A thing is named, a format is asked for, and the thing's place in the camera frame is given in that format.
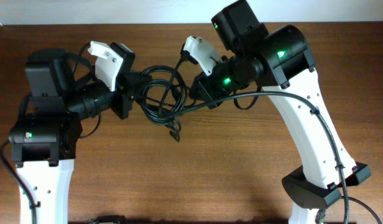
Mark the black USB cable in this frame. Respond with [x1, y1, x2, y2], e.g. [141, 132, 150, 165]
[137, 65, 189, 142]

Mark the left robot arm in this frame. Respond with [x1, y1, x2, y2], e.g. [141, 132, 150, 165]
[9, 42, 147, 223]

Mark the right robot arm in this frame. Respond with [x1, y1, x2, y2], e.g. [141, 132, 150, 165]
[183, 1, 371, 223]

